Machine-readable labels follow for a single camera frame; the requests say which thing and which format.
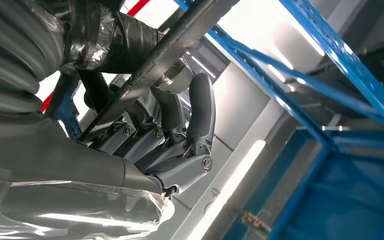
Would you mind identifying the blue metal shelf rack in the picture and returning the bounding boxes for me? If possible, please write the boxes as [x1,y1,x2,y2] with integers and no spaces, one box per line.
[44,0,384,240]

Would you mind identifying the long white ceiling light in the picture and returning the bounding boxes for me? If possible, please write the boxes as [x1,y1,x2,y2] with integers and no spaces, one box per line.
[186,139,266,240]

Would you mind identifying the white car red stripe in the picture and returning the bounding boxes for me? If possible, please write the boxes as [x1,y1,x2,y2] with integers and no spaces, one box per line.
[34,0,153,115]

